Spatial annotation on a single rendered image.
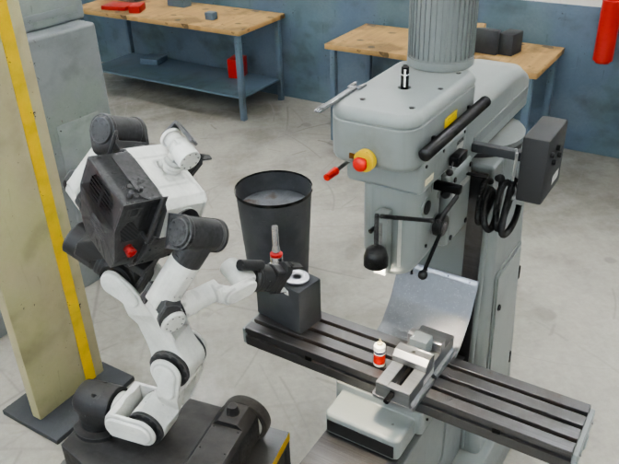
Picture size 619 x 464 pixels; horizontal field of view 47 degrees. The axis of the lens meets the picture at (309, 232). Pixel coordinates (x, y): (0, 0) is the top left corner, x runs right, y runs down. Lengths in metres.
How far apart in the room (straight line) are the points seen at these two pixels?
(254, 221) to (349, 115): 2.37
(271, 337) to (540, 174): 1.11
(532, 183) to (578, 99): 4.20
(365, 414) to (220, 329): 1.86
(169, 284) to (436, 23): 1.05
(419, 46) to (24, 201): 1.90
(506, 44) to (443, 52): 3.78
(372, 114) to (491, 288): 1.08
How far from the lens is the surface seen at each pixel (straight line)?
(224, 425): 2.78
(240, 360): 3.96
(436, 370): 2.47
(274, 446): 2.94
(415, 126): 1.84
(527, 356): 4.06
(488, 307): 2.76
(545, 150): 2.18
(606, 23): 6.06
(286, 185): 4.52
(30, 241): 3.40
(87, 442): 2.87
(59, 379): 3.81
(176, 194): 1.99
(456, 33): 2.14
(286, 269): 2.31
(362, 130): 1.88
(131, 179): 1.99
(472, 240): 2.59
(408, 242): 2.13
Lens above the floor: 2.55
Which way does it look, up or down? 30 degrees down
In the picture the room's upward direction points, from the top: 2 degrees counter-clockwise
